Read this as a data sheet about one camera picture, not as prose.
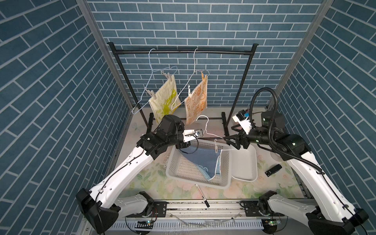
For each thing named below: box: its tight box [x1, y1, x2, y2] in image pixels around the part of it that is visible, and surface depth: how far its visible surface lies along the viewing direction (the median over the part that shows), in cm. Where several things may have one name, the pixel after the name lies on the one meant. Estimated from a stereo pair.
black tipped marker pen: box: [194, 183, 211, 209], surface depth 78 cm
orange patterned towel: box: [184, 77, 209, 126], surface depth 88 cm
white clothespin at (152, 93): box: [147, 89, 158, 100], surface depth 73 cm
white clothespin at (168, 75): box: [161, 70, 175, 80], surface depth 82 cm
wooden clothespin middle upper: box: [200, 70, 209, 82], surface depth 84 cm
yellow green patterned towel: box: [148, 74, 182, 125], surface depth 82 cm
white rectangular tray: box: [231, 144, 258, 183], surface depth 88 cm
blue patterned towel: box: [181, 147, 222, 181], surface depth 84 cm
